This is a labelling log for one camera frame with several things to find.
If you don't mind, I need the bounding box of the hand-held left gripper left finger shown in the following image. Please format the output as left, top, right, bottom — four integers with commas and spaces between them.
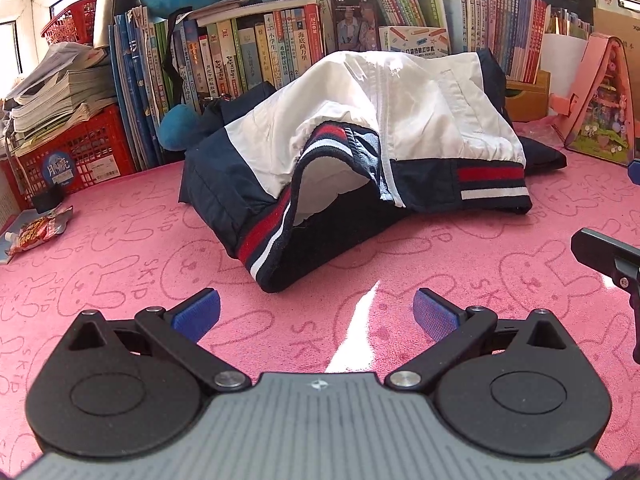
67, 287, 252, 394

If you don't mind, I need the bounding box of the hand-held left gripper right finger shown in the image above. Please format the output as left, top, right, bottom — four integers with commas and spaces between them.
385, 287, 573, 393

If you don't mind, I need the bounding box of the navy and white jacket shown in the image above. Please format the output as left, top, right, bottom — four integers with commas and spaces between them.
179, 49, 568, 293

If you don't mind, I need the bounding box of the pink toy house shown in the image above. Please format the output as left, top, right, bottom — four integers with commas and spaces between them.
549, 32, 640, 168

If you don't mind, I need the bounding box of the pink rabbit print blanket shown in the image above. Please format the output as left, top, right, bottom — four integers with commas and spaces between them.
0, 115, 640, 480

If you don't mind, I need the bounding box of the clear plastic bag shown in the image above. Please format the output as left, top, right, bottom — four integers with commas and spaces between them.
512, 117, 568, 148

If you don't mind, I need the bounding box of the wooden drawer organiser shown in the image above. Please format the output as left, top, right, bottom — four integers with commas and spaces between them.
505, 70, 551, 123

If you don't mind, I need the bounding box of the cardboard box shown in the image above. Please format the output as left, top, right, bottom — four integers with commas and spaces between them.
592, 7, 640, 41

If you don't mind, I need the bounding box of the row of small picture books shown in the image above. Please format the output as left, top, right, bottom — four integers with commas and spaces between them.
547, 15, 593, 39

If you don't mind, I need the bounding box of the red snack pouch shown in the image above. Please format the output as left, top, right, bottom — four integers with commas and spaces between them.
5, 205, 75, 256

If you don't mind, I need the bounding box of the small black box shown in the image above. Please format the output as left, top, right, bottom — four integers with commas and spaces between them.
34, 191, 63, 213

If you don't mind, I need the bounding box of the row of pink slim books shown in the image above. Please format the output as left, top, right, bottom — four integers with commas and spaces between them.
442, 0, 551, 83

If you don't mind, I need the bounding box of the red plastic crate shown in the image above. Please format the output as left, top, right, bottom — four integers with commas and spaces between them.
0, 102, 138, 201

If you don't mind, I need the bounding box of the row of tall blue workbooks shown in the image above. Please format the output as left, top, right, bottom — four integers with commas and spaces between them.
109, 6, 173, 171

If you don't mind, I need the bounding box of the white label printer box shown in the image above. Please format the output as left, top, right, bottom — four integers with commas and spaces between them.
378, 26, 451, 58

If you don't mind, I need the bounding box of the stack of paper workbooks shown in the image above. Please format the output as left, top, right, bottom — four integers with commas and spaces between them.
0, 42, 121, 156

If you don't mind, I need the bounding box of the row of thick storybooks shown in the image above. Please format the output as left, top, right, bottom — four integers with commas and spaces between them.
170, 2, 326, 111

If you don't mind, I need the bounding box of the row of green slim books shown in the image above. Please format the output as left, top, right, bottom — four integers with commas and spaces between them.
307, 0, 448, 56

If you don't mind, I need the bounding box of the black smartphone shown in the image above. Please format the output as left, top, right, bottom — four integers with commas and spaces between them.
331, 0, 381, 53

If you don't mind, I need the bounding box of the red plastic basket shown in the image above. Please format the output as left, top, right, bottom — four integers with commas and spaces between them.
41, 0, 98, 48

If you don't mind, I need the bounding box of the grey flat board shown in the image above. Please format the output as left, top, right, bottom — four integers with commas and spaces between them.
95, 0, 123, 48

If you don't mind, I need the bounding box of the black strap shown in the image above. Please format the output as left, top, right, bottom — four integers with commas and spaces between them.
162, 10, 193, 93

